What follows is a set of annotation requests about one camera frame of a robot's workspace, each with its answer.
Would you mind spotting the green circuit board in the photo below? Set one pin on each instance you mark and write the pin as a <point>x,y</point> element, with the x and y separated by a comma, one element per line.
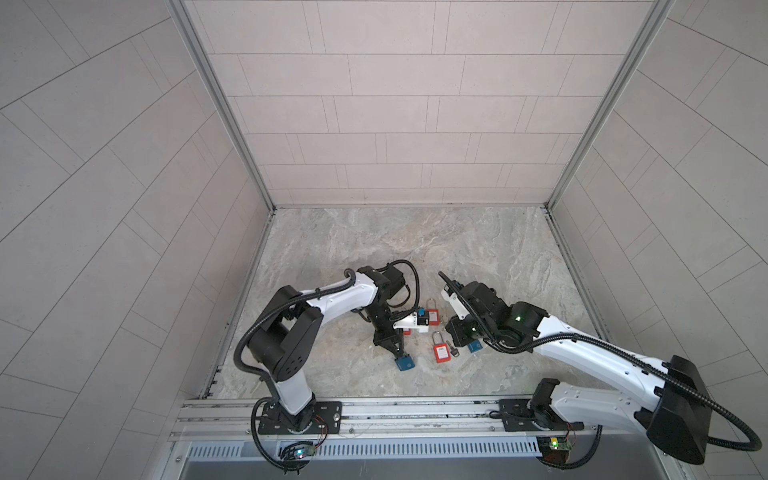
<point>299,451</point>
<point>554,450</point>

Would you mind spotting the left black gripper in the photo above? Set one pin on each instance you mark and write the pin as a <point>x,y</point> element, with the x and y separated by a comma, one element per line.
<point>390,339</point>

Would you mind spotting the loose key with ring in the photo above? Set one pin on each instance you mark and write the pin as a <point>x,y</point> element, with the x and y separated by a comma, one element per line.
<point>452,349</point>

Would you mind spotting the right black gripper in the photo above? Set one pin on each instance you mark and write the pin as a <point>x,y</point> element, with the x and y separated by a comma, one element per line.
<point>453,328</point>

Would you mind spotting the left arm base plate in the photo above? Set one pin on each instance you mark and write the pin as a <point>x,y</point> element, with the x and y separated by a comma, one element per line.
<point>318,417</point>

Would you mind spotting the large blue padlock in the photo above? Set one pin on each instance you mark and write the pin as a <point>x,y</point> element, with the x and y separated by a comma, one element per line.
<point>404,363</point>

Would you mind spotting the red padlock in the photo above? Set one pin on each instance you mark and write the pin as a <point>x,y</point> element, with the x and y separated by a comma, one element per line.
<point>441,349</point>
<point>433,312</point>

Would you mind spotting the small blue padlock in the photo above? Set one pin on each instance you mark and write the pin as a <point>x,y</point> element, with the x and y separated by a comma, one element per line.
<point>475,346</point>

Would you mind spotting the white slotted cable duct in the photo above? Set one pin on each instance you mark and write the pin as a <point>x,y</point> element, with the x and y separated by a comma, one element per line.
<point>384,448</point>

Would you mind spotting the aluminium mounting rail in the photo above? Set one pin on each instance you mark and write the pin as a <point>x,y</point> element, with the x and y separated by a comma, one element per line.
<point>402,417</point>

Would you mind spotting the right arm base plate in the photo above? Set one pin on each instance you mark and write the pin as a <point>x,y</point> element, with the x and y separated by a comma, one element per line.
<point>517,415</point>

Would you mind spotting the right green circuit board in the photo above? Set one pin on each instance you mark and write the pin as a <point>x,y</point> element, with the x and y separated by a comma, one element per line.
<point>554,450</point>

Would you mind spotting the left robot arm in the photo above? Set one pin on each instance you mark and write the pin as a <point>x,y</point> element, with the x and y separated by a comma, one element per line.
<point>279,342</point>

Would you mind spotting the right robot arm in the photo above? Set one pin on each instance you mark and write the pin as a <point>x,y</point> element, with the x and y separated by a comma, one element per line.
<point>666,400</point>

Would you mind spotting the left green circuit board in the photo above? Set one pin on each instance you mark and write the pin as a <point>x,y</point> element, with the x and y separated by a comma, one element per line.
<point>299,451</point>

